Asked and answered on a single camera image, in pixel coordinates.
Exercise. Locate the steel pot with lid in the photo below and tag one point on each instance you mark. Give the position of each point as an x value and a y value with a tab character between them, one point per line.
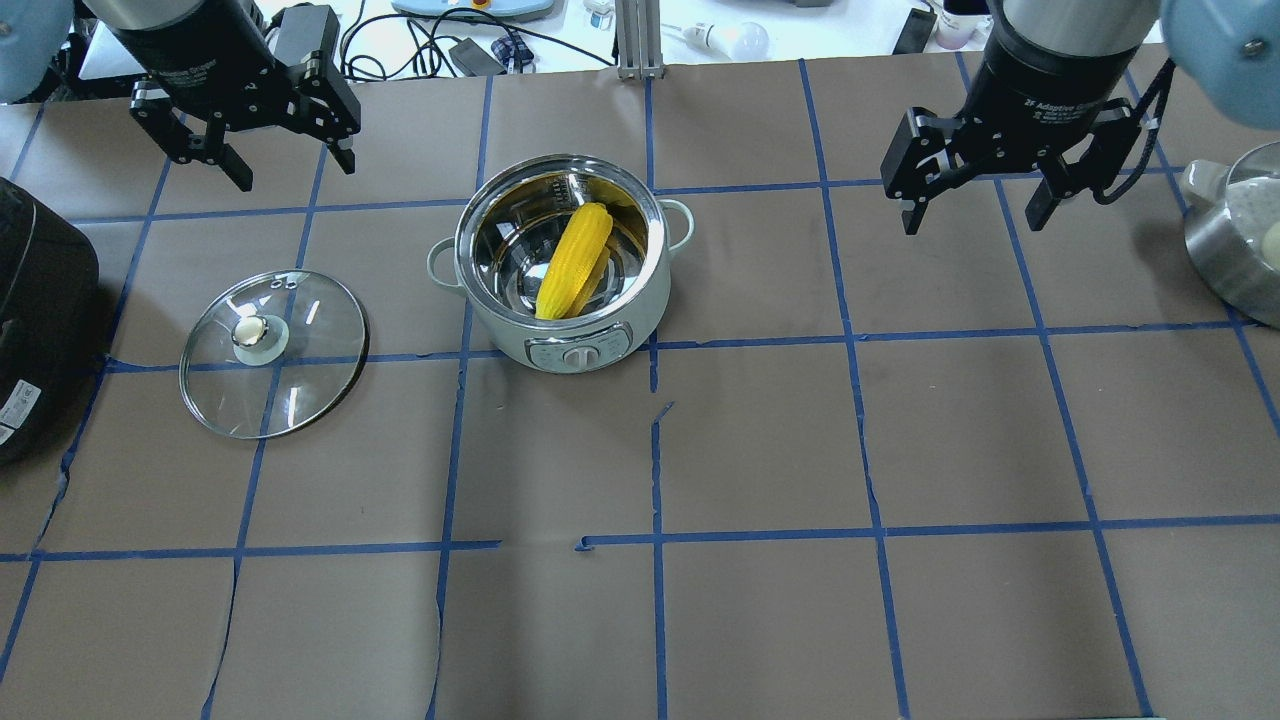
1230	229

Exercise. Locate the glass pot lid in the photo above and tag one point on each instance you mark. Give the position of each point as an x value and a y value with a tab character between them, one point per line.
273	354

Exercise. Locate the aluminium frame post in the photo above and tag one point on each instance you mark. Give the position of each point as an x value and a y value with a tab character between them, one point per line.
638	40

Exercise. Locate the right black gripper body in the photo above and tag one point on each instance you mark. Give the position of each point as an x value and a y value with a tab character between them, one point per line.
1047	92

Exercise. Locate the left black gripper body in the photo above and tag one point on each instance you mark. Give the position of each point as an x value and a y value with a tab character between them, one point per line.
192	62

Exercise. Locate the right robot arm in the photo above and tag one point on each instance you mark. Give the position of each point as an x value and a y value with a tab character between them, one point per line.
1228	47

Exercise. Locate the yellow corn cob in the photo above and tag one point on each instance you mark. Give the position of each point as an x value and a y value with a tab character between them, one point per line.
577	265

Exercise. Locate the black power adapter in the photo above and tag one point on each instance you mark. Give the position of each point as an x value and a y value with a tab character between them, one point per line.
306	41

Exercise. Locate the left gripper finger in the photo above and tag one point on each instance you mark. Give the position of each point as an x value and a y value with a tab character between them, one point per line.
314	99
190	140

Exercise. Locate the pale green electric pot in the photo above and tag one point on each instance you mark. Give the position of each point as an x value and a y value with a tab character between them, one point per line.
507	236

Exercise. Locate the blue teach pendant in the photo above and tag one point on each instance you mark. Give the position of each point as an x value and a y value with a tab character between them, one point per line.
512	11

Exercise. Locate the black rice cooker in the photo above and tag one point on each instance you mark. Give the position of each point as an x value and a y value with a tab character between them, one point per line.
49	285

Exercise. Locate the white light bulb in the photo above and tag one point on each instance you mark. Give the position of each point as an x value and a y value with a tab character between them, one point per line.
744	41

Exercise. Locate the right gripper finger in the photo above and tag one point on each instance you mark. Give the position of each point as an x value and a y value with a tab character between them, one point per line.
924	159
1113	134

